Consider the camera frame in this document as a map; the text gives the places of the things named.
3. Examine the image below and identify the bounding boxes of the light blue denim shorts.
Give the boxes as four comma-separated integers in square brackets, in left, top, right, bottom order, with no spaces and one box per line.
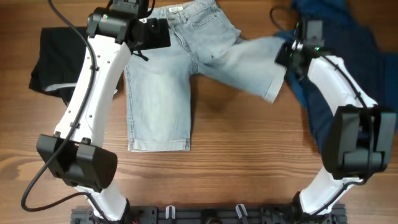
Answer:
[124,0,285,152]

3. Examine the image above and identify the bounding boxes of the blue garment pile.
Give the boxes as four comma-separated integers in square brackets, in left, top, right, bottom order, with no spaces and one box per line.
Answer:
[285,0,397,150]

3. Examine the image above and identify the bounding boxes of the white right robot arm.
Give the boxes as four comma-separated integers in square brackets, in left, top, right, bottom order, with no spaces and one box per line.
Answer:
[276,19,396,221]

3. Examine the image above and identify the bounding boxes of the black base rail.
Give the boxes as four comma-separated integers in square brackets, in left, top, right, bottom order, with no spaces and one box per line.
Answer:
[70,204,348,224]

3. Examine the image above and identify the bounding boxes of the folded black shorts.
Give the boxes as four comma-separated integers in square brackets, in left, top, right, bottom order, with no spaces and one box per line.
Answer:
[29,27,86,105]

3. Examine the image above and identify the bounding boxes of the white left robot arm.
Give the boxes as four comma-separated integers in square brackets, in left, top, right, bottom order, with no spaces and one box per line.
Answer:
[37,1,170,223]

